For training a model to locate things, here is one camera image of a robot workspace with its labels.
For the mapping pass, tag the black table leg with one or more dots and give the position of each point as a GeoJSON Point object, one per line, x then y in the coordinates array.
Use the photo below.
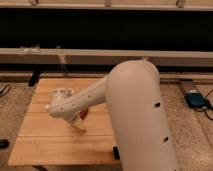
{"type": "Point", "coordinates": [34, 78]}

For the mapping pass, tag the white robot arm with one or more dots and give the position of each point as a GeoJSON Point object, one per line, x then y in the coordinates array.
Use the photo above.
{"type": "Point", "coordinates": [131, 92]}

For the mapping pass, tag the white plastic bottle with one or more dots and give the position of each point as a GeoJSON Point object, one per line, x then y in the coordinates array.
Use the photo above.
{"type": "Point", "coordinates": [59, 95]}

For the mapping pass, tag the black square object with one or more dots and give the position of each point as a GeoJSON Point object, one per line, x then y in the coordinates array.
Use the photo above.
{"type": "Point", "coordinates": [116, 153]}

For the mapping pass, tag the black object on floor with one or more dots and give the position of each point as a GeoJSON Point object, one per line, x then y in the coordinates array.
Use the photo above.
{"type": "Point", "coordinates": [4, 143]}

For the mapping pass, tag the blue device on floor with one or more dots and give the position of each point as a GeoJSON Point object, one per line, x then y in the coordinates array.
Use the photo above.
{"type": "Point", "coordinates": [195, 99]}

